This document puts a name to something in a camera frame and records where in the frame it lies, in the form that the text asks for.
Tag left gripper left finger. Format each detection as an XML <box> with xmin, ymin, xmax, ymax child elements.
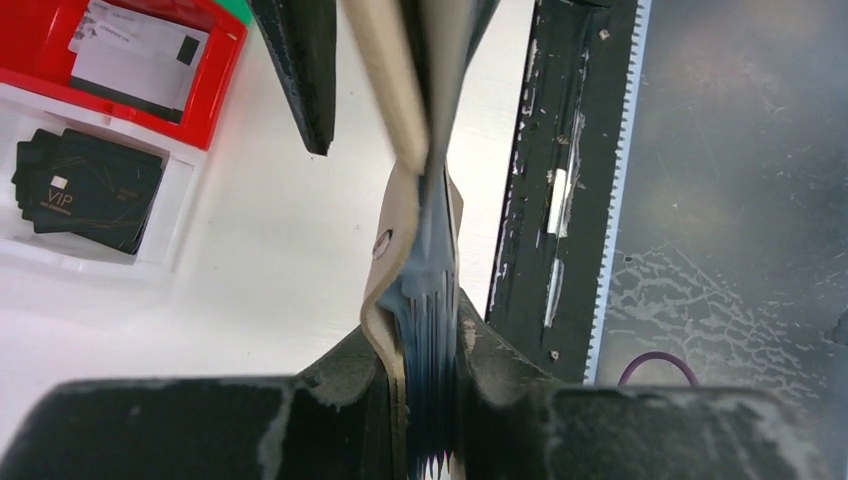
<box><xmin>1</xmin><ymin>329</ymin><xmax>395</xmax><ymax>479</ymax></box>

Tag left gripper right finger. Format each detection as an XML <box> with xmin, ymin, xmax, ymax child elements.
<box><xmin>454</xmin><ymin>295</ymin><xmax>830</xmax><ymax>479</ymax></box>

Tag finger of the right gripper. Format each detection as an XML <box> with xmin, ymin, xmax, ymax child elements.
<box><xmin>248</xmin><ymin>0</ymin><xmax>337</xmax><ymax>156</ymax></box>

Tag white cards stack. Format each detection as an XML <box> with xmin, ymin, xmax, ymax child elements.
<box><xmin>68</xmin><ymin>1</ymin><xmax>209</xmax><ymax>124</ymax></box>

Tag black VIP cards stack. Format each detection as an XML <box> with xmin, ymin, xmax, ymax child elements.
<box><xmin>11</xmin><ymin>128</ymin><xmax>164</xmax><ymax>255</ymax></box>

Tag green plastic bin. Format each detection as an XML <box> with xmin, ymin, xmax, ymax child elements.
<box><xmin>215</xmin><ymin>0</ymin><xmax>253</xmax><ymax>26</ymax></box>

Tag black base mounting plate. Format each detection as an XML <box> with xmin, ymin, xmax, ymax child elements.
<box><xmin>485</xmin><ymin>1</ymin><xmax>637</xmax><ymax>384</ymax></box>

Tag red plastic bin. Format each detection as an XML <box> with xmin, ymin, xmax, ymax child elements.
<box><xmin>1</xmin><ymin>0</ymin><xmax>248</xmax><ymax>150</ymax></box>

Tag white plastic bin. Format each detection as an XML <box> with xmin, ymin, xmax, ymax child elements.
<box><xmin>1</xmin><ymin>84</ymin><xmax>207</xmax><ymax>281</ymax></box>

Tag white slotted cable duct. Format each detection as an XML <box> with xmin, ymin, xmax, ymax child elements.
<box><xmin>583</xmin><ymin>0</ymin><xmax>652</xmax><ymax>385</ymax></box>

